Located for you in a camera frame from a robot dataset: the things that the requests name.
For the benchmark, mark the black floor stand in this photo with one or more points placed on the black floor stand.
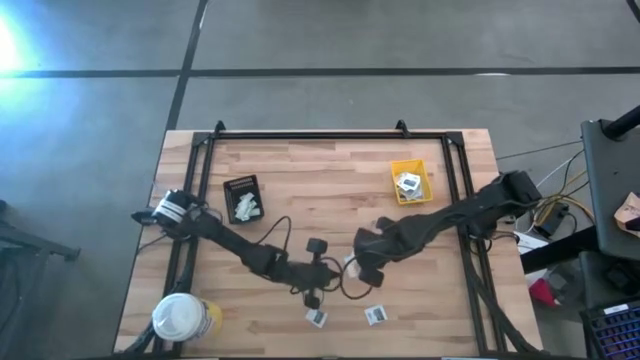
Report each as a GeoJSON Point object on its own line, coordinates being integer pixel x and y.
{"type": "Point", "coordinates": [45, 248]}

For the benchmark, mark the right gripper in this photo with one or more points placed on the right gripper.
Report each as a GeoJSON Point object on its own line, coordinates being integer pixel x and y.
{"type": "Point", "coordinates": [385, 242]}

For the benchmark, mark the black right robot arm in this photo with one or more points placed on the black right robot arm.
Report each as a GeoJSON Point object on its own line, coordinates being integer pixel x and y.
{"type": "Point", "coordinates": [465, 210]}

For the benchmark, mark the yellow canister with white lid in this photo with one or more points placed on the yellow canister with white lid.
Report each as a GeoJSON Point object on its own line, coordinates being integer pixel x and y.
{"type": "Point", "coordinates": [180, 317]}

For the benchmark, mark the black plastic basket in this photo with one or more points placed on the black plastic basket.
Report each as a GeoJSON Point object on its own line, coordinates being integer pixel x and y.
{"type": "Point", "coordinates": [231, 192]}

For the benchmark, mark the red object on floor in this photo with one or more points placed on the red object on floor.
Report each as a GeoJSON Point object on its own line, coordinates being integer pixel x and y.
{"type": "Point", "coordinates": [542, 295]}

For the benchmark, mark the white printed wipe packet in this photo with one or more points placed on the white printed wipe packet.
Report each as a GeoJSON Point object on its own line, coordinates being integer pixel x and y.
{"type": "Point", "coordinates": [407, 182]}
{"type": "Point", "coordinates": [375, 315]}
{"type": "Point", "coordinates": [417, 195]}
{"type": "Point", "coordinates": [316, 318]}

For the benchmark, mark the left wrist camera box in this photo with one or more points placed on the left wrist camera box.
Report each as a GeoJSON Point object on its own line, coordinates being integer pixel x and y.
{"type": "Point", "coordinates": [317, 246]}

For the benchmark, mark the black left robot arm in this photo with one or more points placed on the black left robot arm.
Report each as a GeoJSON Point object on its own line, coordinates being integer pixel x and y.
{"type": "Point", "coordinates": [235, 240]}

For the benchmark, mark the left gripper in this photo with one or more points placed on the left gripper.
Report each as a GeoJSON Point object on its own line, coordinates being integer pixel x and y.
{"type": "Point", "coordinates": [312, 277]}

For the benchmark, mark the backlit black keyboard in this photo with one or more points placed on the backlit black keyboard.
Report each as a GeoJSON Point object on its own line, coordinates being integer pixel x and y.
{"type": "Point", "coordinates": [617, 332]}

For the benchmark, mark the black pole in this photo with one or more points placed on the black pole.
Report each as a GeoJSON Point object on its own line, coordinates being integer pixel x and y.
{"type": "Point", "coordinates": [622, 125]}

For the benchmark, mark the brown paper bag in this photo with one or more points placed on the brown paper bag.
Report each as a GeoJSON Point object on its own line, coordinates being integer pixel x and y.
{"type": "Point", "coordinates": [627, 212]}

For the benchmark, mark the black power brick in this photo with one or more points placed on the black power brick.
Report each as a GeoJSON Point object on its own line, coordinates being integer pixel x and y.
{"type": "Point", "coordinates": [550, 220]}

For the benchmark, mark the yellow plastic basket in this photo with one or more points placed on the yellow plastic basket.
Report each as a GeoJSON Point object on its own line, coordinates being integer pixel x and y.
{"type": "Point", "coordinates": [397, 167]}

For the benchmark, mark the black side table leg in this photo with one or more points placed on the black side table leg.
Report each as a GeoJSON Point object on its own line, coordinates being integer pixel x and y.
{"type": "Point", "coordinates": [555, 255]}

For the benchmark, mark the black metal table frame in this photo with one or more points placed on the black metal table frame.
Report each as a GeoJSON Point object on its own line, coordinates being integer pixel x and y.
{"type": "Point", "coordinates": [325, 135]}

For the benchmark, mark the dark grey side table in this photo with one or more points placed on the dark grey side table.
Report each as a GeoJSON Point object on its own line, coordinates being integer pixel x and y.
{"type": "Point", "coordinates": [615, 170]}

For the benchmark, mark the white bandage strip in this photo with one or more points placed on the white bandage strip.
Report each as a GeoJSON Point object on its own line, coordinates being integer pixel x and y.
{"type": "Point", "coordinates": [352, 267]}
{"type": "Point", "coordinates": [248, 203]}
{"type": "Point", "coordinates": [242, 208]}
{"type": "Point", "coordinates": [255, 212]}
{"type": "Point", "coordinates": [241, 216]}
{"type": "Point", "coordinates": [246, 196]}

